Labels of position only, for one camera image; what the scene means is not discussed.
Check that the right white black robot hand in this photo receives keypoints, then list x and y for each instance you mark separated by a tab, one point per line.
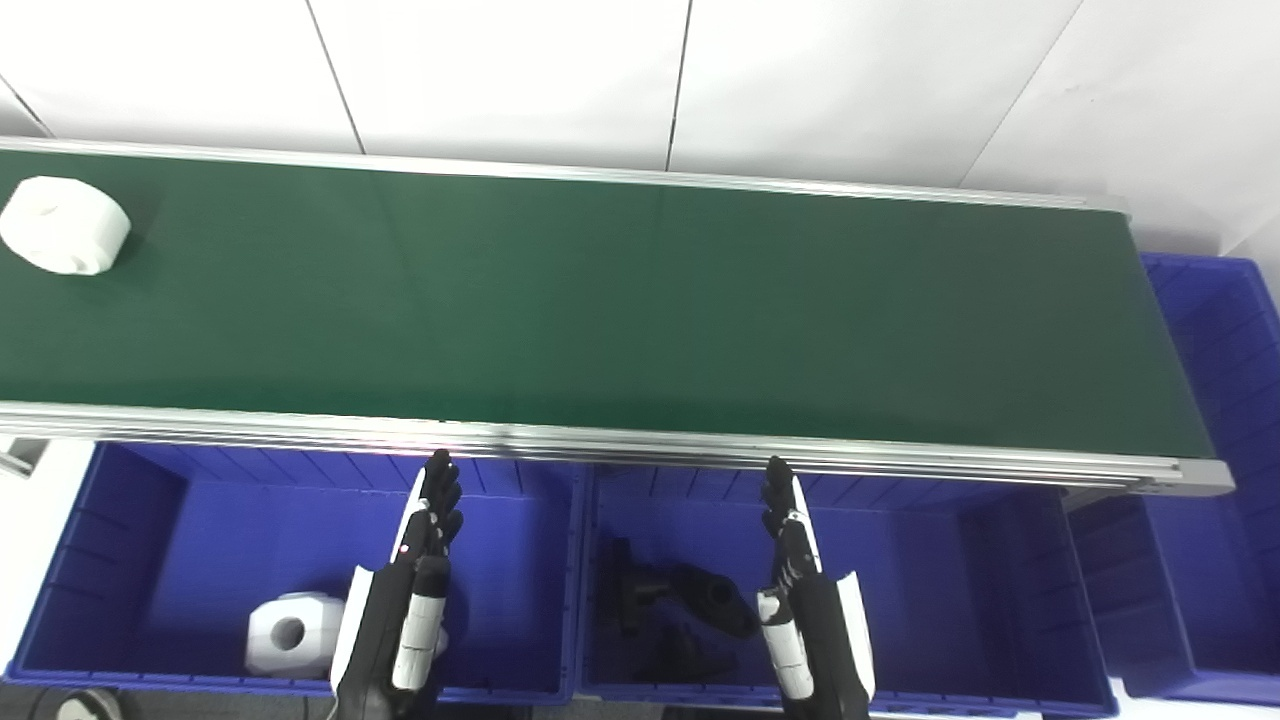
825	640

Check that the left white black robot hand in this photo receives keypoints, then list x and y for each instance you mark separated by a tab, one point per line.
375	640

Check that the white cylindrical plastic part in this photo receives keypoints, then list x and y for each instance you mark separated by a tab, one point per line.
60	225

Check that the black plastic part with hole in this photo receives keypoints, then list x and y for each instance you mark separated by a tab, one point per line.
715	598

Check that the blue bin with black parts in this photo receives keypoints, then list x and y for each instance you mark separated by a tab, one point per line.
950	600

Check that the blue bin with white parts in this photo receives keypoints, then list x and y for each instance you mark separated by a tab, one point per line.
220	540

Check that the aluminium conveyor support leg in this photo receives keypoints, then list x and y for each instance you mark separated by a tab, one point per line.
20	455

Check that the green conveyor belt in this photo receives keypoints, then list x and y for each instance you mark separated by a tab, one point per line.
600	300

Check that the empty blue plastic bin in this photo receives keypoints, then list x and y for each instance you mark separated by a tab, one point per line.
1230	400

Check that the grey round floor object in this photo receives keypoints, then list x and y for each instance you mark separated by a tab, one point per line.
80	706

